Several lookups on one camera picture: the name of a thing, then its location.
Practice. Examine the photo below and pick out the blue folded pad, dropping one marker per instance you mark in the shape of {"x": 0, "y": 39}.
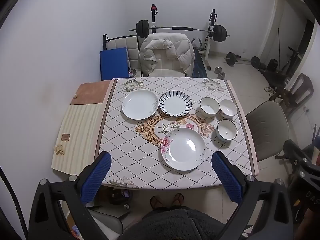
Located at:
{"x": 113, "y": 63}

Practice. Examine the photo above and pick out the beige striped cloth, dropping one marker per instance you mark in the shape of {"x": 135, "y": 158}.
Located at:
{"x": 80, "y": 130}

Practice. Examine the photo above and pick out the pair of white slippers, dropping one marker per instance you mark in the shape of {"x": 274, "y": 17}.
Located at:
{"x": 271, "y": 90}

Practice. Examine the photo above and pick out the person's right forearm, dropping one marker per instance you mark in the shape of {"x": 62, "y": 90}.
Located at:
{"x": 311, "y": 221}

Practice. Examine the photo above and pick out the colourful packet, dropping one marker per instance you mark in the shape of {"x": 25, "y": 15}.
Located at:
{"x": 76, "y": 231}

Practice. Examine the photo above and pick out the white plate grey floral rim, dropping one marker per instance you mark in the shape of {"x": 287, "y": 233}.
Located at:
{"x": 138, "y": 103}

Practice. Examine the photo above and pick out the dark wooden chair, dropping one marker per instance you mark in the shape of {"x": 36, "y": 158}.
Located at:
{"x": 303, "y": 90}

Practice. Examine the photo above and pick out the white bowl dark rim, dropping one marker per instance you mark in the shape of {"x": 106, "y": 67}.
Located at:
{"x": 209, "y": 107}

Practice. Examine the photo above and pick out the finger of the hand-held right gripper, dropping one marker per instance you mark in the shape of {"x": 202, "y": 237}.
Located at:
{"x": 296, "y": 150}
{"x": 308, "y": 173}

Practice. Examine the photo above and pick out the black plate dumbbell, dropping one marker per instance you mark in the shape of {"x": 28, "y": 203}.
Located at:
{"x": 231, "y": 59}

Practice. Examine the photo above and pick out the white puffer jacket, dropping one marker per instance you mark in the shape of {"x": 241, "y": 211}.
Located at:
{"x": 162, "y": 52}

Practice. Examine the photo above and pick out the person's right foot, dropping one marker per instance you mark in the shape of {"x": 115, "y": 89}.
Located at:
{"x": 178, "y": 198}

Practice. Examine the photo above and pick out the white bowl floral print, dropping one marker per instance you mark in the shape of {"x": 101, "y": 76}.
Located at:
{"x": 228, "y": 108}

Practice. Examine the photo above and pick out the person's foot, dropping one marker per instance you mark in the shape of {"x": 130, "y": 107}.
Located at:
{"x": 156, "y": 201}
{"x": 178, "y": 198}

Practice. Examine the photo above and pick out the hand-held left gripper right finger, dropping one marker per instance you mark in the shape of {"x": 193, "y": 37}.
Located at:
{"x": 226, "y": 177}

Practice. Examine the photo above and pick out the dark weight bench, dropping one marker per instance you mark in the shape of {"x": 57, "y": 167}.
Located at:
{"x": 200, "y": 65}

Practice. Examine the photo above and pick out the white barbell rack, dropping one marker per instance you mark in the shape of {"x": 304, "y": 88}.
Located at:
{"x": 153, "y": 21}

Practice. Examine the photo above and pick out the diamond patterned floral tablecloth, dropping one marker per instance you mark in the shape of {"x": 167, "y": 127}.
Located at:
{"x": 140, "y": 142}

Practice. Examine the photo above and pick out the person's left foot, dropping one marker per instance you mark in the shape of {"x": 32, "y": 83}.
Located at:
{"x": 156, "y": 201}

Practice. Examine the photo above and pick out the person's dark fleece clothing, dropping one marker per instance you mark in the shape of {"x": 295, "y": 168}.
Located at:
{"x": 170, "y": 222}

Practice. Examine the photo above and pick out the beige padded chair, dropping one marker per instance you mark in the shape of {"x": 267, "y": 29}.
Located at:
{"x": 167, "y": 73}

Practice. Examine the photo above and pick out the grey stool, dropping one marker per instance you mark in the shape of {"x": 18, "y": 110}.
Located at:
{"x": 110, "y": 223}

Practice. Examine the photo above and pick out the blue-grey bowl dark rim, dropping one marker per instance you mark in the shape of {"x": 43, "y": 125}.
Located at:
{"x": 226, "y": 130}

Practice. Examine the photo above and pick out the small chrome dumbbell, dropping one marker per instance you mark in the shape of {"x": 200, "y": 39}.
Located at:
{"x": 218, "y": 69}
{"x": 222, "y": 75}

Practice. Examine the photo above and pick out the black exercise machine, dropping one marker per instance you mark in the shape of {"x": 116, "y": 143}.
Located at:
{"x": 292, "y": 52}

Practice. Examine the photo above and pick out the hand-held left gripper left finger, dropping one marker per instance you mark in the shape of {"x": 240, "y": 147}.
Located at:
{"x": 96, "y": 177}

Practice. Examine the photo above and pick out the white plate pink flowers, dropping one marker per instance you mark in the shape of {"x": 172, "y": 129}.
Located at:
{"x": 185, "y": 150}

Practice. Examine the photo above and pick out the brown cloth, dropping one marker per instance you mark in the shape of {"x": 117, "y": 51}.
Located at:
{"x": 90, "y": 92}

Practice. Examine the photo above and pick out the blue striped plate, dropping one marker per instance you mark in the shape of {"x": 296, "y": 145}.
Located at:
{"x": 175, "y": 104}

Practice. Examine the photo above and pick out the barbell with black plates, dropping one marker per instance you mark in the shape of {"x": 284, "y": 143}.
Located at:
{"x": 220, "y": 32}

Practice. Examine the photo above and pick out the grey upholstered chair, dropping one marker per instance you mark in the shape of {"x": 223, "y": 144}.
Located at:
{"x": 267, "y": 127}

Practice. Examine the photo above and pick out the beige tufted chair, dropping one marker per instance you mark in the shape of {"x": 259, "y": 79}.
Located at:
{"x": 120, "y": 43}

